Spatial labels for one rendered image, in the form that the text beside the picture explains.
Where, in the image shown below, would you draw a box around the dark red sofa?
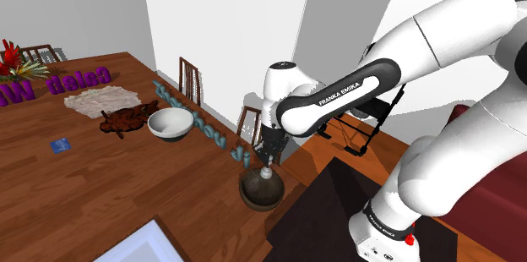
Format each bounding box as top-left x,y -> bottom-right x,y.
435,103 -> 527,262

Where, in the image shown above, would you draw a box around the black folding frame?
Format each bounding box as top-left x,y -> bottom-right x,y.
316,83 -> 407,157

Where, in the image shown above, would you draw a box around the dark brown bowl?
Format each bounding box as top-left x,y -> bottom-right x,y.
239,166 -> 286,213

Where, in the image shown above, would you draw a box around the large purple letter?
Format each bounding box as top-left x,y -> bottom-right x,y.
0,79 -> 37,108

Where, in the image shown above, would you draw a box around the teal word letters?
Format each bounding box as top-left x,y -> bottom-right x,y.
152,79 -> 252,170

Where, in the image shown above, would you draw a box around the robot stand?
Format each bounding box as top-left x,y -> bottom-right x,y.
263,156 -> 459,262

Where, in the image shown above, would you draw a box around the wooden dining table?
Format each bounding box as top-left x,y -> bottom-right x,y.
0,51 -> 308,262

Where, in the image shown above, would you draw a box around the red flower plant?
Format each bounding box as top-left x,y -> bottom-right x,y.
0,39 -> 52,84

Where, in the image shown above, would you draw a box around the wooden chair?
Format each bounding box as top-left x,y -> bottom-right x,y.
177,56 -> 203,107
236,105 -> 265,148
0,43 -> 63,65

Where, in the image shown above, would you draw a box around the beige crumpled cloth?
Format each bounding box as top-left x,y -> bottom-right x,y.
62,85 -> 143,120

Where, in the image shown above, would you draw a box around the brown roast meat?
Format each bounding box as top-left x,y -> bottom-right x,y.
99,100 -> 160,139

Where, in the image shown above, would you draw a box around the white bowl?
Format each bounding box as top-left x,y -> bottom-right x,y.
147,106 -> 195,143

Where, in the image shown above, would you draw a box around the pale blue flat board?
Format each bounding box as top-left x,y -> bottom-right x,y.
92,218 -> 187,262

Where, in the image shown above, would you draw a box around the small blue card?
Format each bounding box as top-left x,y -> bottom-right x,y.
49,137 -> 73,155

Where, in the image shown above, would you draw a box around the purple word letters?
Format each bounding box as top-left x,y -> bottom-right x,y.
45,66 -> 112,96

